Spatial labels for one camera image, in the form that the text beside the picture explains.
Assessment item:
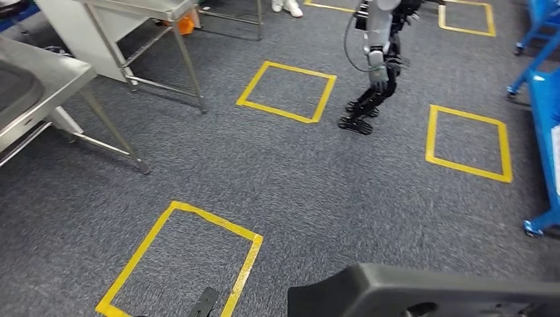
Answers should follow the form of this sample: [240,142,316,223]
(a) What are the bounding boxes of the black plastic licence plate bracket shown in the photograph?
[287,263,560,317]

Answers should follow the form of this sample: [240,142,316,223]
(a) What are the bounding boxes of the black robot body part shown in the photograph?
[188,286,221,317]

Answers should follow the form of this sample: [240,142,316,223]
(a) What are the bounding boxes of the stainless steel workbench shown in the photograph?
[0,34,152,176]

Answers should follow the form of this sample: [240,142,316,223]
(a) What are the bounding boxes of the yellow floor tape square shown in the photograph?
[438,0,497,37]
[236,60,338,125]
[425,104,513,184]
[95,201,264,317]
[304,0,356,13]

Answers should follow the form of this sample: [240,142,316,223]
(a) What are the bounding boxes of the person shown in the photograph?
[271,0,304,18]

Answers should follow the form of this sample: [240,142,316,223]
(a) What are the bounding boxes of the orange object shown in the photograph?
[164,11,195,37]

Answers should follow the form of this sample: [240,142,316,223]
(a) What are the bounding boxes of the black legged machine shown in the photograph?
[337,0,425,137]

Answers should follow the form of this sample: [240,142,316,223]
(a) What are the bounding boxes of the white cabinet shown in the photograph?
[34,0,147,84]

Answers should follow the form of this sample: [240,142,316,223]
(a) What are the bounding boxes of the blue metal storage rack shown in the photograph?
[514,0,560,55]
[507,34,560,239]

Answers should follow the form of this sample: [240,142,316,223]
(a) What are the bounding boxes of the white plastic crate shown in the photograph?
[551,124,560,195]

